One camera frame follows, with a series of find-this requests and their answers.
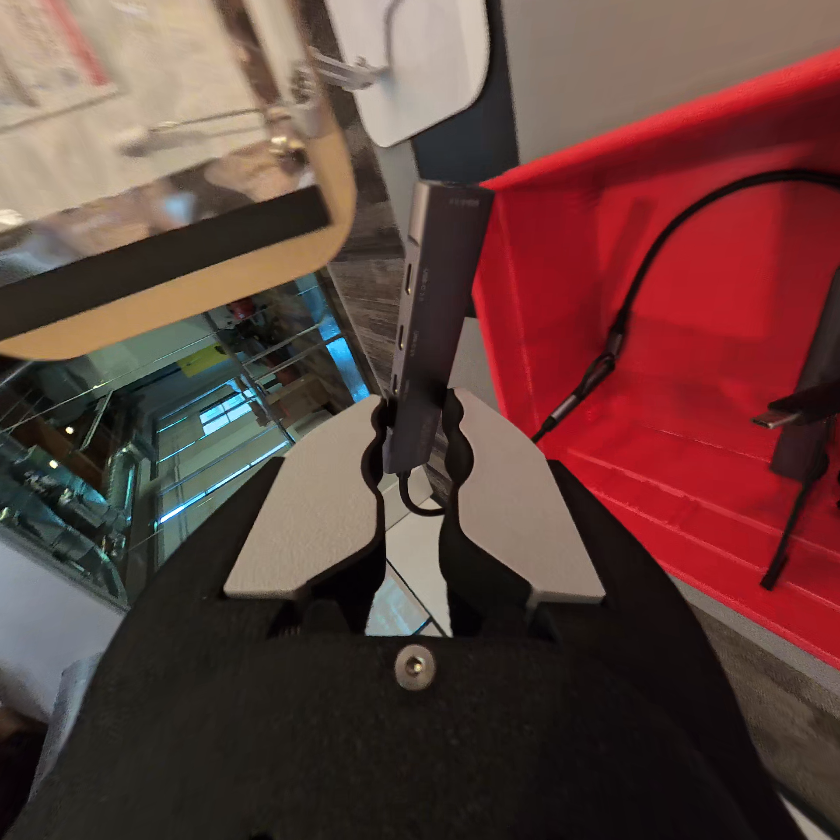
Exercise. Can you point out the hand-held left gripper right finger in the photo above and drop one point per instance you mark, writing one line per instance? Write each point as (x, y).
(525, 518)

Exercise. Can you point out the slim grey multiport usb hub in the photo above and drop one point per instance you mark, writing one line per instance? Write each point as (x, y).
(439, 295)

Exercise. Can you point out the red plastic bin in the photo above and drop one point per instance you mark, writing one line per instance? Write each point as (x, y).
(689, 407)

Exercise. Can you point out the rounded wooden board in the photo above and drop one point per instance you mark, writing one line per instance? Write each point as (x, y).
(197, 302)

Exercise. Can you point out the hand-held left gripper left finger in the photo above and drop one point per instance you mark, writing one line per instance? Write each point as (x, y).
(308, 512)

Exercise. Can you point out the labelled dark grey usb hub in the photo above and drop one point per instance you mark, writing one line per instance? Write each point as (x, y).
(828, 328)

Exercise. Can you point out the instruction sheet in plastic sleeve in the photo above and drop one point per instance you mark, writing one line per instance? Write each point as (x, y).
(98, 131)

